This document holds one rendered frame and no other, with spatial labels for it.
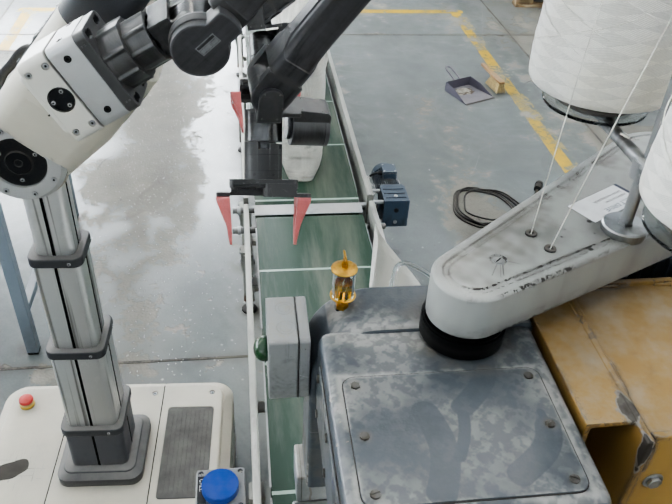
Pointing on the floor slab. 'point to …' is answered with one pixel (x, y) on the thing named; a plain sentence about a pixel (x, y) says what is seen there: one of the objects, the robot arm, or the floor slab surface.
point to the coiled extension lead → (487, 193)
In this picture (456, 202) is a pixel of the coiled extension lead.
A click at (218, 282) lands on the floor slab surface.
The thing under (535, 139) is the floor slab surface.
